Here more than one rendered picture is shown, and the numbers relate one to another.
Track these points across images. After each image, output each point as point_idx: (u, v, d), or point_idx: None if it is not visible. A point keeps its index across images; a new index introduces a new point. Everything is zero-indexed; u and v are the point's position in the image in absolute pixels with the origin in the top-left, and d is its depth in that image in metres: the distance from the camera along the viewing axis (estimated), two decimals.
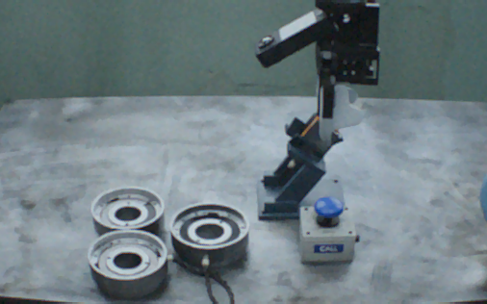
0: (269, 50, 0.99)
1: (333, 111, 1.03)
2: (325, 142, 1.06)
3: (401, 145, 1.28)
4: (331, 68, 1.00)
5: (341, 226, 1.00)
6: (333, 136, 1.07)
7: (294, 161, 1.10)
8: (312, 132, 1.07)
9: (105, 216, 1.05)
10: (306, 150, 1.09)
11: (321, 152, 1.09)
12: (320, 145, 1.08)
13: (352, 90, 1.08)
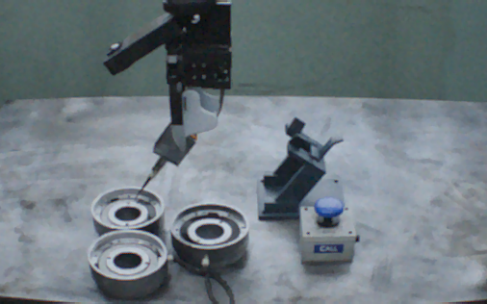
0: (115, 57, 0.94)
1: (184, 116, 0.99)
2: (180, 148, 1.02)
3: (401, 145, 1.28)
4: (178, 73, 0.95)
5: (341, 226, 1.00)
6: (191, 142, 1.03)
7: (154, 170, 1.05)
8: (167, 139, 1.03)
9: (105, 216, 1.05)
10: (164, 160, 1.04)
11: (179, 160, 1.04)
12: (176, 153, 1.04)
13: (213, 97, 1.03)
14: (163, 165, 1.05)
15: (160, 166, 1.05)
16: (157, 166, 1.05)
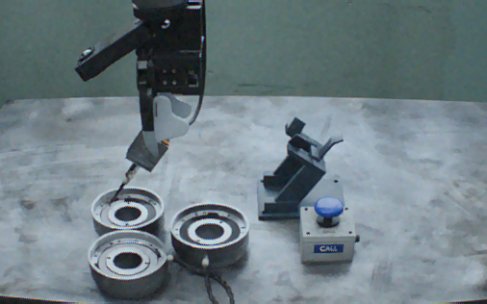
0: (86, 63, 0.93)
1: (155, 122, 0.98)
2: (152, 154, 1.01)
3: (401, 145, 1.28)
4: (148, 79, 0.94)
5: (341, 226, 1.00)
6: (163, 148, 1.02)
7: (127, 176, 1.04)
8: (140, 144, 1.01)
9: (105, 216, 1.05)
10: (137, 165, 1.03)
11: (152, 165, 1.03)
12: (149, 159, 1.03)
13: (185, 103, 1.02)
14: (136, 171, 1.04)
15: (133, 172, 1.04)
16: (130, 172, 1.04)
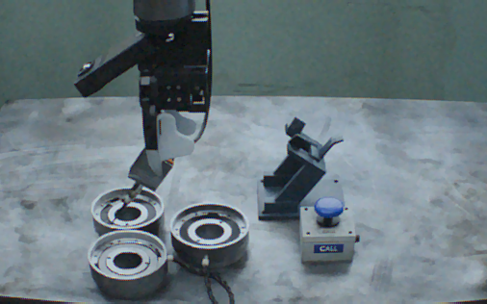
0: (86, 79, 0.89)
1: (159, 141, 0.93)
2: (156, 173, 0.97)
3: (401, 145, 1.28)
4: (151, 95, 0.90)
5: (341, 226, 1.00)
6: (166, 167, 0.97)
7: (130, 195, 1.00)
8: (142, 164, 0.97)
9: None
10: (140, 185, 0.99)
11: (155, 185, 0.99)
12: (152, 178, 0.98)
13: (190, 119, 0.98)
14: (139, 190, 0.99)
15: (136, 191, 0.99)
16: (133, 191, 1.00)
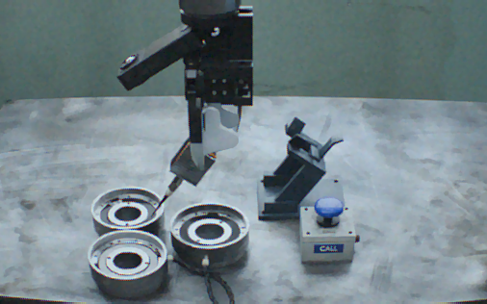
0: (130, 71, 0.90)
1: (203, 135, 0.95)
2: (198, 166, 0.98)
3: (401, 145, 1.28)
4: (197, 88, 0.91)
5: (341, 226, 1.00)
6: (209, 162, 0.99)
7: (170, 189, 1.02)
8: (185, 158, 0.98)
9: None
10: (181, 177, 1.01)
11: (197, 179, 1.00)
12: (194, 172, 0.99)
13: (232, 113, 0.99)
14: (180, 183, 1.01)
15: (177, 184, 1.01)
16: (174, 184, 1.01)
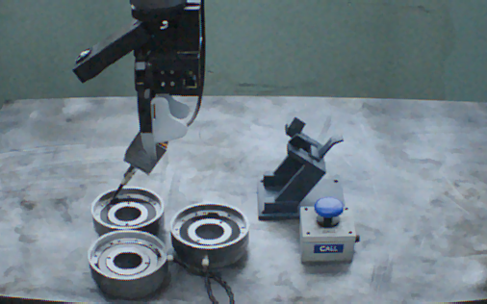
0: (84, 64, 0.93)
1: (153, 124, 0.97)
2: (150, 156, 1.00)
3: (401, 145, 1.28)
4: (146, 80, 0.93)
5: (341, 226, 1.00)
6: (161, 151, 1.01)
7: (125, 177, 1.04)
8: (138, 147, 1.01)
9: None
10: (135, 166, 1.03)
11: (150, 168, 1.02)
12: (147, 162, 1.02)
13: (183, 104, 1.02)
14: (134, 172, 1.03)
15: (132, 172, 1.03)
16: (129, 173, 1.04)
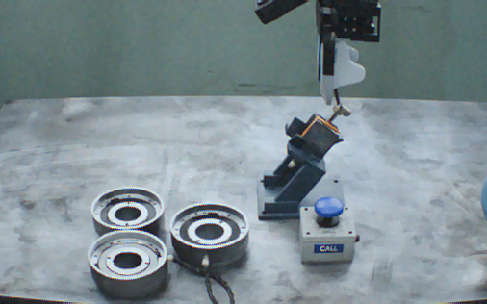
0: (269, 6, 0.96)
1: (334, 67, 1.00)
2: (326, 101, 1.03)
3: (401, 145, 1.28)
4: (331, 24, 0.96)
5: (341, 226, 1.00)
6: (333, 136, 1.07)
7: (294, 161, 1.10)
8: (312, 132, 1.07)
9: None
10: (306, 150, 1.09)
11: (321, 152, 1.09)
12: (320, 145, 1.08)
13: (353, 50, 1.05)
14: None
15: None
16: None
